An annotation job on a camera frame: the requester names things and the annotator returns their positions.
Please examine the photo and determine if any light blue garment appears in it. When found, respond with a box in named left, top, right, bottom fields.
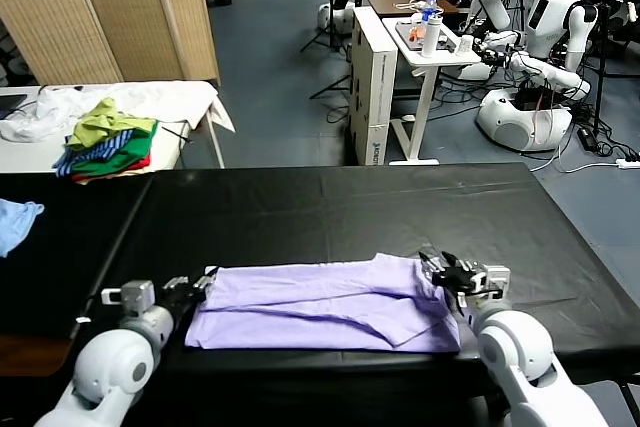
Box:
left=0, top=199, right=45, bottom=259

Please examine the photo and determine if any black laptop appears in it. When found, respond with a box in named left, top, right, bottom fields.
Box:
left=0, top=94, right=29, bottom=122

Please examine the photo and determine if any black pole stand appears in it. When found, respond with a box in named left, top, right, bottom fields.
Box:
left=589, top=1, right=614, bottom=136

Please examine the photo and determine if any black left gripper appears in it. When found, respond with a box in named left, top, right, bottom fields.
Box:
left=155, top=266, right=220, bottom=322

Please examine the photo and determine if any white table cloth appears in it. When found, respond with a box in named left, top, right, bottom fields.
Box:
left=38, top=81, right=236, bottom=136

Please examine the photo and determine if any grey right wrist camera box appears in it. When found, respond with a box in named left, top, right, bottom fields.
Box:
left=469, top=261, right=511, bottom=298

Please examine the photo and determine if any blue striped garment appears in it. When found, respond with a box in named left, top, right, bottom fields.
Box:
left=52, top=129, right=136, bottom=178

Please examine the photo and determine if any lavender t-shirt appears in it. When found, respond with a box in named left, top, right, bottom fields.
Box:
left=183, top=252, right=462, bottom=353

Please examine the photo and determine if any white folding side table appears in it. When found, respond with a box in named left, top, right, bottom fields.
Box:
left=0, top=85, right=226, bottom=176

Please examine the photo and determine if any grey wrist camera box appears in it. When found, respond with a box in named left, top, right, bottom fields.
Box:
left=469, top=261, right=511, bottom=298
left=101, top=280, right=155, bottom=318

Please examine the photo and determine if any small white robot base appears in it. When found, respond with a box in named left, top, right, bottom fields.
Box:
left=317, top=2, right=354, bottom=37

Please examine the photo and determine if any crumpled white garment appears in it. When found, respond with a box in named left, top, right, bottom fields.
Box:
left=0, top=89, right=84, bottom=143

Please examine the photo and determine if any beige garment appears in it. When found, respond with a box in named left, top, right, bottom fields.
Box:
left=74, top=169, right=154, bottom=186

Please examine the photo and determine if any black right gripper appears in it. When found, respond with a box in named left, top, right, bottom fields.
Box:
left=418, top=250, right=489, bottom=298

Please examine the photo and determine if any grey tray with orange item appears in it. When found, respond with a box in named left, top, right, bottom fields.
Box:
left=394, top=20, right=451, bottom=52

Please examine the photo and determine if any white thermos bottle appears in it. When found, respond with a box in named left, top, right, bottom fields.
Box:
left=420, top=15, right=442, bottom=59

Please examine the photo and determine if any black tripod stand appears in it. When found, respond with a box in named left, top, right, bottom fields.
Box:
left=299, top=0, right=351, bottom=56
left=308, top=74, right=351, bottom=102

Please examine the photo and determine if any tall white cardboard box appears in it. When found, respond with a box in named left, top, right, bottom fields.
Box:
left=349, top=6, right=398, bottom=166

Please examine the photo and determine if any lime green garment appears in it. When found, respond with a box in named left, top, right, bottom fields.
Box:
left=66, top=98, right=158, bottom=151

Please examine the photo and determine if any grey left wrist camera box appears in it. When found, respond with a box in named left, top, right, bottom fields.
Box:
left=101, top=280, right=155, bottom=318

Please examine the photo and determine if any large black table cover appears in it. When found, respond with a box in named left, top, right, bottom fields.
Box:
left=69, top=162, right=640, bottom=388

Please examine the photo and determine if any red garment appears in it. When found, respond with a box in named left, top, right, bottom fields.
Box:
left=71, top=156, right=151, bottom=183

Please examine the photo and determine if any bamboo folding screen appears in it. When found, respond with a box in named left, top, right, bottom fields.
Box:
left=0, top=0, right=221, bottom=87

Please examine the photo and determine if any white standing desk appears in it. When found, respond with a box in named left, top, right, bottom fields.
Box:
left=381, top=16, right=482, bottom=167

